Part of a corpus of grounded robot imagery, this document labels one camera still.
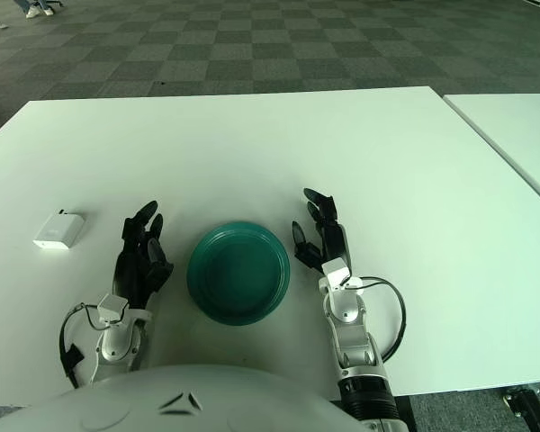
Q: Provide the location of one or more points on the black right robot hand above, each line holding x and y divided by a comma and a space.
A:
333, 243

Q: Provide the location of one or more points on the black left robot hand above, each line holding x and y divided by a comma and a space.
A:
135, 270

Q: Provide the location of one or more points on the white charger block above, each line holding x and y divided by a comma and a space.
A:
58, 231

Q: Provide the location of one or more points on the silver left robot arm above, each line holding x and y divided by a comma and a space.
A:
117, 346

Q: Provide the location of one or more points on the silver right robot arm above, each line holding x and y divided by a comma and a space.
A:
355, 342

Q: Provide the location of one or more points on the green round plate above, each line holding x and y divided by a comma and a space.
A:
238, 274

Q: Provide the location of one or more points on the white robot torso shell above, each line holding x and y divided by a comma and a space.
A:
117, 405

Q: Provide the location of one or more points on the white neighbouring table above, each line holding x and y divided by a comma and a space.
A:
522, 130

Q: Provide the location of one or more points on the person legs with white sneakers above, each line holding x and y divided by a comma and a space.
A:
32, 11

